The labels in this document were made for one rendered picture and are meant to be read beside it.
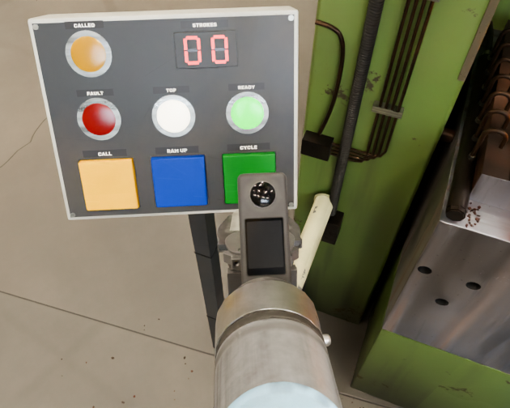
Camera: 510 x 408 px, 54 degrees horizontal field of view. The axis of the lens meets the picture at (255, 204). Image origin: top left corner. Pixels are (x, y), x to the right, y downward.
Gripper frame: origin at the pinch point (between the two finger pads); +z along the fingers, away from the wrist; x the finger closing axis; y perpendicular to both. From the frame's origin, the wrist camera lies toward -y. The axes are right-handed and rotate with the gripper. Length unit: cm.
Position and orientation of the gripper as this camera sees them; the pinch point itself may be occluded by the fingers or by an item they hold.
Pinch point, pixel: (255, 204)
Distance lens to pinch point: 62.3
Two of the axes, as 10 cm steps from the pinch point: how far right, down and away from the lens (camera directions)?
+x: 10.0, -0.5, 0.3
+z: -0.5, -4.2, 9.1
